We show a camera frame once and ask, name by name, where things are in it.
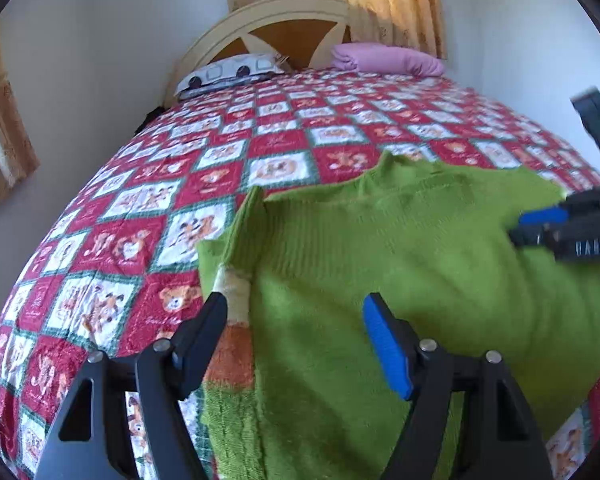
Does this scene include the red checkered bear print bedspread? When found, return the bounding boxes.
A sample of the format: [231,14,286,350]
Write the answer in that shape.
[0,67,600,480]

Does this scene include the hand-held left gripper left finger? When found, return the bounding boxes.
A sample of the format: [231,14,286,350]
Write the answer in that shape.
[35,292,229,480]

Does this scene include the cream wooden headboard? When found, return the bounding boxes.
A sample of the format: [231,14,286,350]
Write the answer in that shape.
[162,0,353,108]

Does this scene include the pink folded blanket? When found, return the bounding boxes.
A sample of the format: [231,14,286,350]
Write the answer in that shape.
[330,42,446,78]

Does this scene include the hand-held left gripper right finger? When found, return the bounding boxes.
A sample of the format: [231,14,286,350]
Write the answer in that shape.
[362,292,553,480]

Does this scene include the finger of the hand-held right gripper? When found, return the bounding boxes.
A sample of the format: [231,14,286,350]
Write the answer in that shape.
[519,207,571,228]
[509,222,568,251]

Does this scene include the white patterned pillow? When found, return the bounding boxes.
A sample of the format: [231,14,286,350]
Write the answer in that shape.
[174,52,286,98]

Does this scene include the green orange striped knit sweater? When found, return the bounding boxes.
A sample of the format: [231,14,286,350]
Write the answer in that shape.
[196,150,600,480]

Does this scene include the dark object beside bed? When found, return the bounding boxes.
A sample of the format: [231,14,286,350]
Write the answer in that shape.
[134,107,163,136]

